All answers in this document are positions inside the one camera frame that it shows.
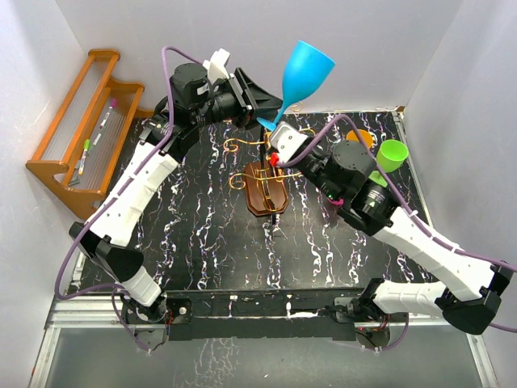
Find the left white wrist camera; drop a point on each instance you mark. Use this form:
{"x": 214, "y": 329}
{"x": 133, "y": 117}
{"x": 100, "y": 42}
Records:
{"x": 218, "y": 64}

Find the pink wine glass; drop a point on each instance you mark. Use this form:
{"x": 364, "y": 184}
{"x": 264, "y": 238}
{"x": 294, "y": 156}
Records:
{"x": 337, "y": 202}

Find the orange wine glass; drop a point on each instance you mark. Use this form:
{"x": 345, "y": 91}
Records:
{"x": 363, "y": 134}

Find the orange tipped marker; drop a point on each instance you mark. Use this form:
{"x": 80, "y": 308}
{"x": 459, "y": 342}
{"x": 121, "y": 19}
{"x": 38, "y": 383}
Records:
{"x": 82, "y": 161}

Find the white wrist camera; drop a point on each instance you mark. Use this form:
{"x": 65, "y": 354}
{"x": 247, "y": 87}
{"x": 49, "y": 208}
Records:
{"x": 218, "y": 64}
{"x": 285, "y": 141}

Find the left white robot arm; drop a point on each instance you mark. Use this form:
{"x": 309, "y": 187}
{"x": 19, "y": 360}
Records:
{"x": 198, "y": 95}

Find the pink capped marker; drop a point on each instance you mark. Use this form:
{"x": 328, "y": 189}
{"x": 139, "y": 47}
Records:
{"x": 108, "y": 113}

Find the orange wooden rack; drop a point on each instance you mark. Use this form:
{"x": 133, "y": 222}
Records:
{"x": 55, "y": 162}

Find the green wine glass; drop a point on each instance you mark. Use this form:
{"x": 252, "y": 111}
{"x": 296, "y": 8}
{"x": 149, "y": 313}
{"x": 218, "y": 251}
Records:
{"x": 390, "y": 156}

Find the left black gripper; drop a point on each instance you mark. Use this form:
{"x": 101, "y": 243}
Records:
{"x": 263, "y": 104}

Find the green capped marker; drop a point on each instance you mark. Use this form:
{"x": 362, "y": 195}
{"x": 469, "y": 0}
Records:
{"x": 90, "y": 144}

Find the gold wire wine glass rack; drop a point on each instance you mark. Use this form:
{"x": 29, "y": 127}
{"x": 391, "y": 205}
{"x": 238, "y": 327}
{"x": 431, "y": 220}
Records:
{"x": 262, "y": 181}

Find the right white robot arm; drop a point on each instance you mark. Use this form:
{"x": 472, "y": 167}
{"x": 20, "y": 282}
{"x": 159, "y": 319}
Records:
{"x": 467, "y": 292}

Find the blue wine glass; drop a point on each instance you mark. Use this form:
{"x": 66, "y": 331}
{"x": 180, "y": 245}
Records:
{"x": 306, "y": 70}

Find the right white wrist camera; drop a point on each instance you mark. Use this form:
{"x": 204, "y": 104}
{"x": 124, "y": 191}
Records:
{"x": 285, "y": 141}

